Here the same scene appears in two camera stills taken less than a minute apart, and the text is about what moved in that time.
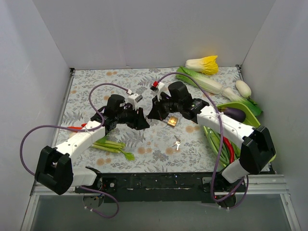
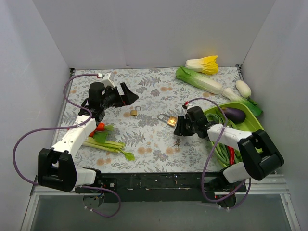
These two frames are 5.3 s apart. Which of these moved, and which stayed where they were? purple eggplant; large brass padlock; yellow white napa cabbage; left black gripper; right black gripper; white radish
Moved: right black gripper; left black gripper
Stayed: large brass padlock; white radish; purple eggplant; yellow white napa cabbage
